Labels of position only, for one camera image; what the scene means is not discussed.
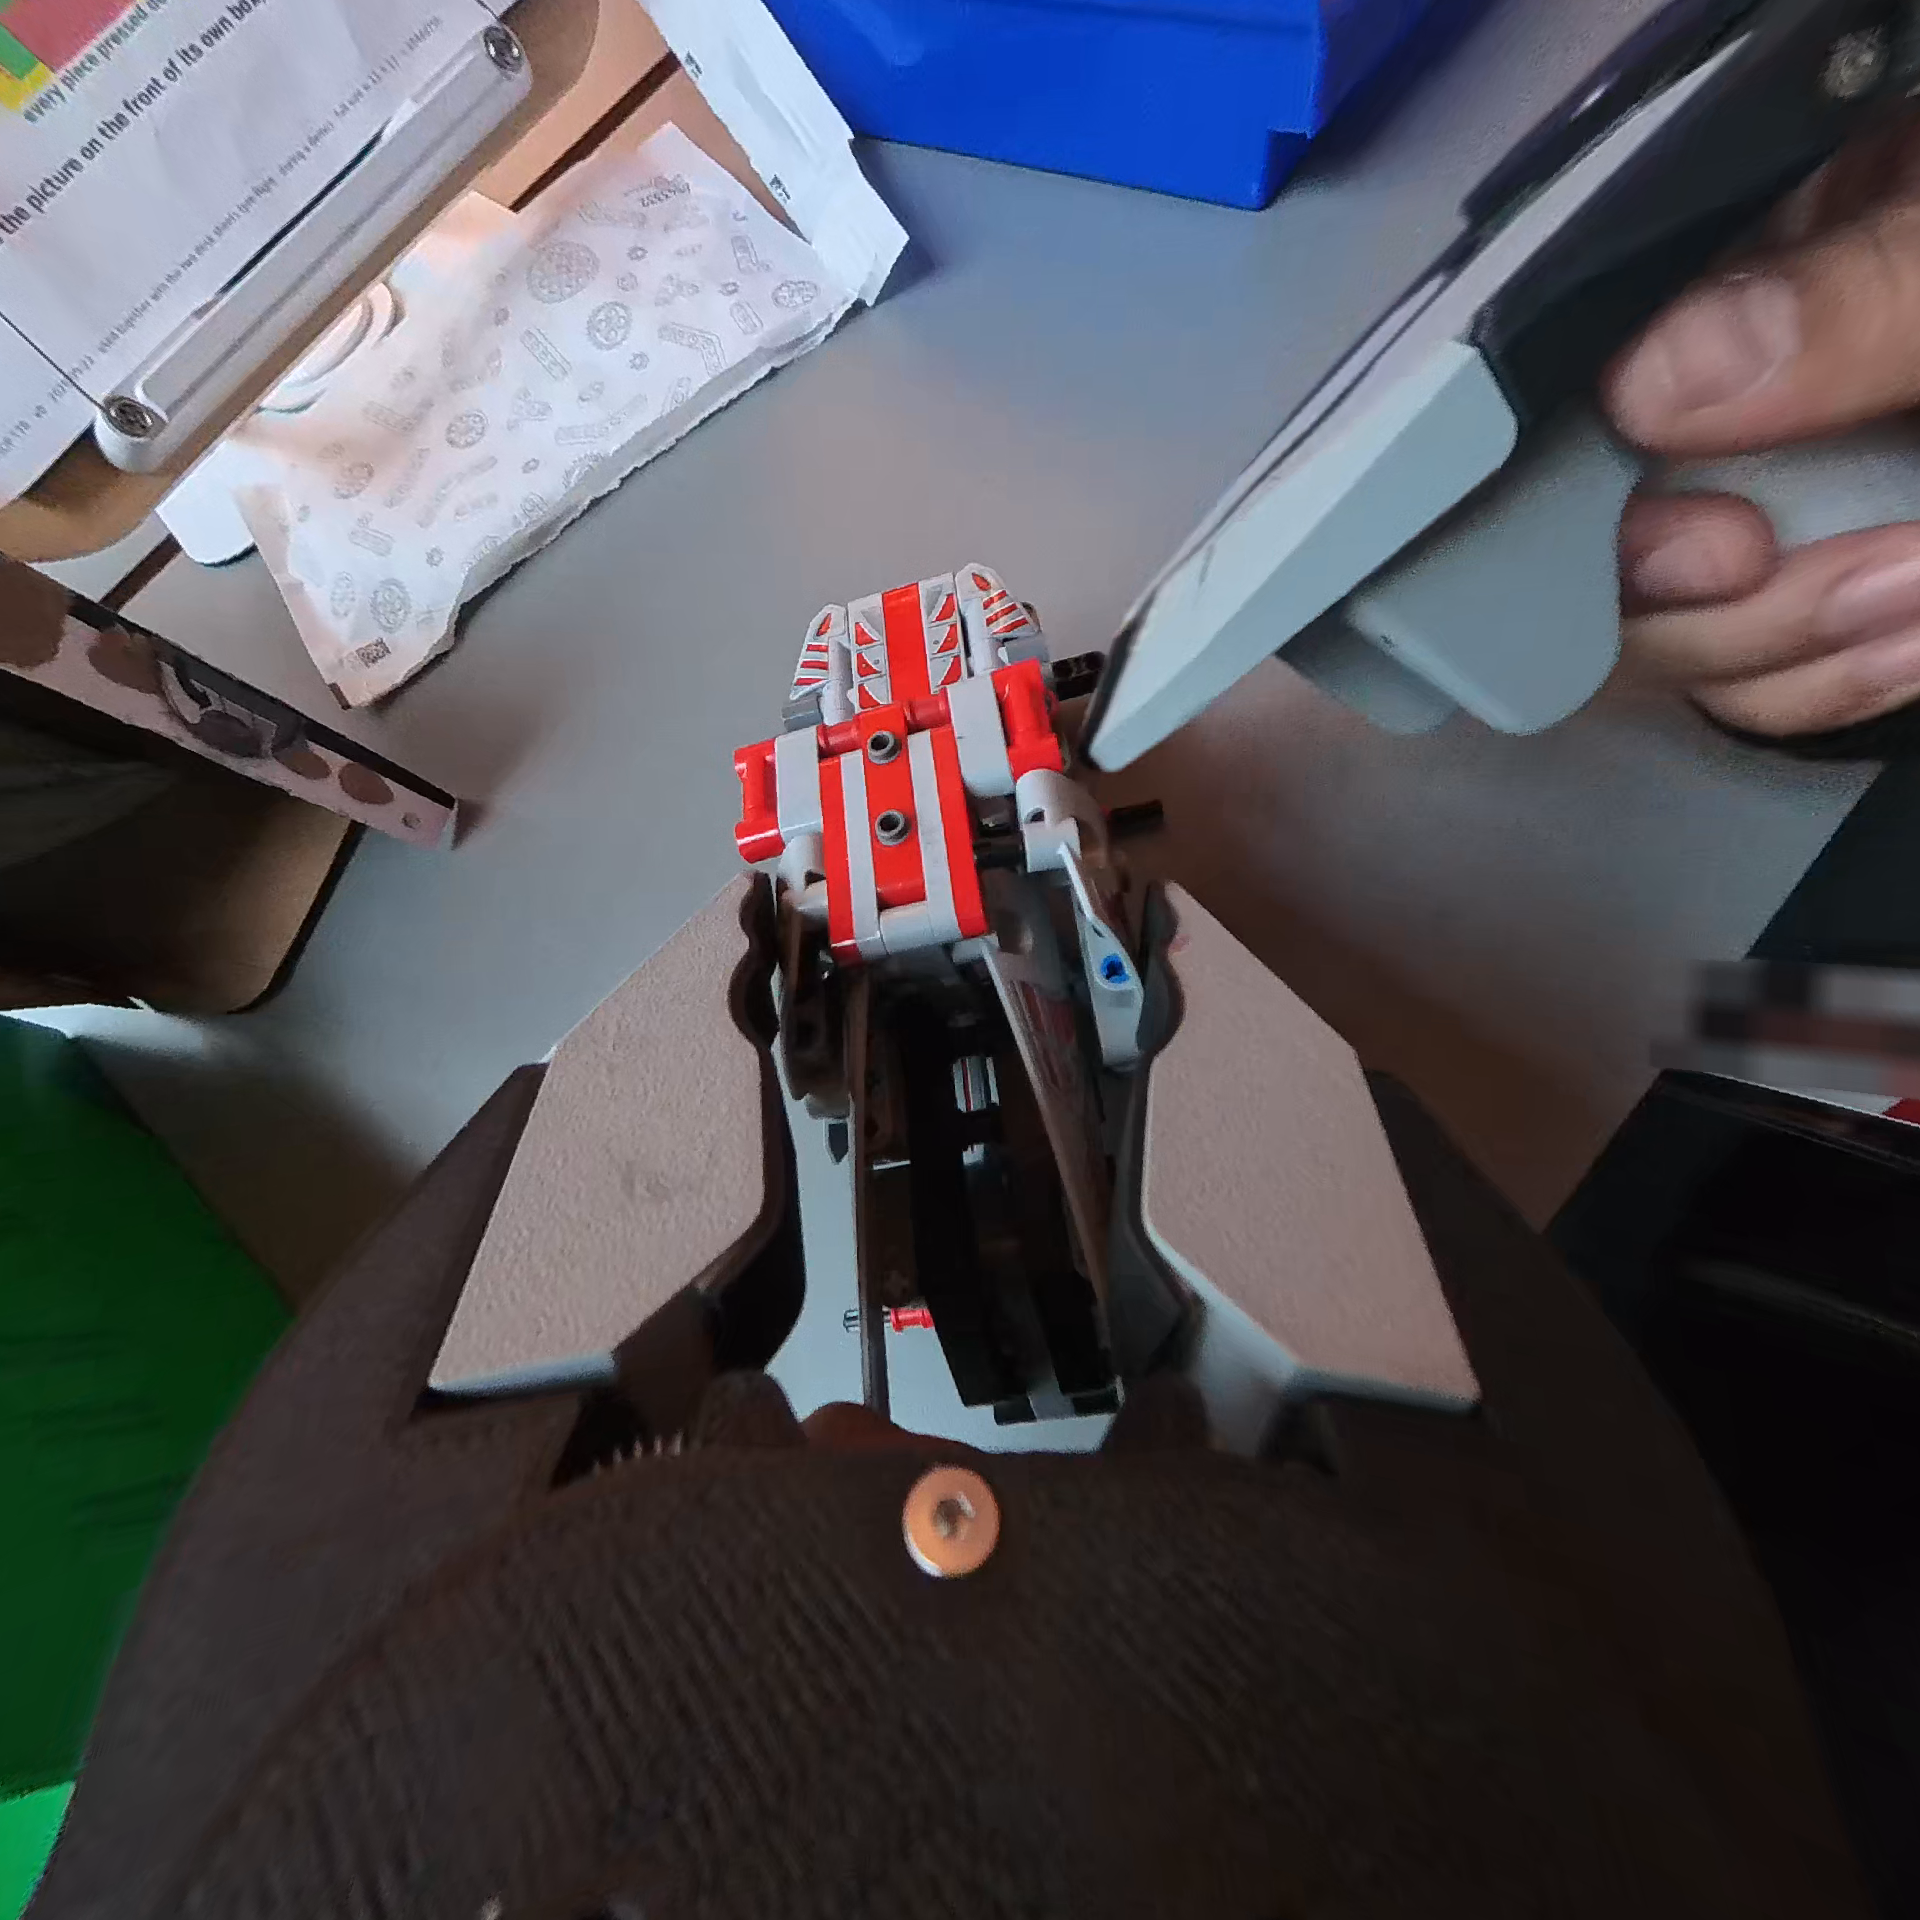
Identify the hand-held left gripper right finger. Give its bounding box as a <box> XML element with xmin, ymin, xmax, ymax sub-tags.
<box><xmin>1132</xmin><ymin>881</ymin><xmax>1483</xmax><ymax>1463</ymax></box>

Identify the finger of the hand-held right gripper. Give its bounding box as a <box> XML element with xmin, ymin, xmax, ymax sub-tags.
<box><xmin>1081</xmin><ymin>336</ymin><xmax>1524</xmax><ymax>774</ymax></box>

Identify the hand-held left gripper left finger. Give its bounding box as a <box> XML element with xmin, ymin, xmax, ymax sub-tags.
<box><xmin>424</xmin><ymin>874</ymin><xmax>799</xmax><ymax>1392</ymax></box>

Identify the red and white lego model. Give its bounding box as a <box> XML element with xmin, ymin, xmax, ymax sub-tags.
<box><xmin>732</xmin><ymin>562</ymin><xmax>1188</xmax><ymax>1427</ymax></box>

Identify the blue plastic bin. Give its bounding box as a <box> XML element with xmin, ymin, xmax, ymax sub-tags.
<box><xmin>757</xmin><ymin>0</ymin><xmax>1464</xmax><ymax>212</ymax></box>

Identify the person's right hand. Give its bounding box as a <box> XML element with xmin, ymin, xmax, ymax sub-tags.
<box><xmin>1596</xmin><ymin>134</ymin><xmax>1920</xmax><ymax>740</ymax></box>

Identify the dark brown rounded board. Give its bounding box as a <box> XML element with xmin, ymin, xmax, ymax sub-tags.
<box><xmin>0</xmin><ymin>703</ymin><xmax>366</xmax><ymax>1013</ymax></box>

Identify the green plastic bin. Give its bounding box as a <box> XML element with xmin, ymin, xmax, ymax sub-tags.
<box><xmin>0</xmin><ymin>1012</ymin><xmax>295</xmax><ymax>1793</ymax></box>

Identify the plain white paper bag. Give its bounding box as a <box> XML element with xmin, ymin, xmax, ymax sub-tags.
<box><xmin>156</xmin><ymin>0</ymin><xmax>911</xmax><ymax>570</ymax></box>

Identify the printed cardboard box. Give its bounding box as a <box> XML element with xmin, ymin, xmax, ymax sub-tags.
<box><xmin>0</xmin><ymin>554</ymin><xmax>465</xmax><ymax>851</ymax></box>

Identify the printed white paper bag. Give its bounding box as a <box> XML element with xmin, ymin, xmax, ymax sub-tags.
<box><xmin>240</xmin><ymin>120</ymin><xmax>843</xmax><ymax>708</ymax></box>

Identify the light wooden board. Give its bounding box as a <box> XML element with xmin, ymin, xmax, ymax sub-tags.
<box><xmin>0</xmin><ymin>0</ymin><xmax>760</xmax><ymax>570</ymax></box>

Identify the silver sheet holder bar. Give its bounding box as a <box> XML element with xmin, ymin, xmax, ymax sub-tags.
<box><xmin>92</xmin><ymin>21</ymin><xmax>541</xmax><ymax>479</ymax></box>

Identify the printed instruction sheet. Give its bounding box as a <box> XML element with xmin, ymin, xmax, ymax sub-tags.
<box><xmin>0</xmin><ymin>0</ymin><xmax>501</xmax><ymax>507</ymax></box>

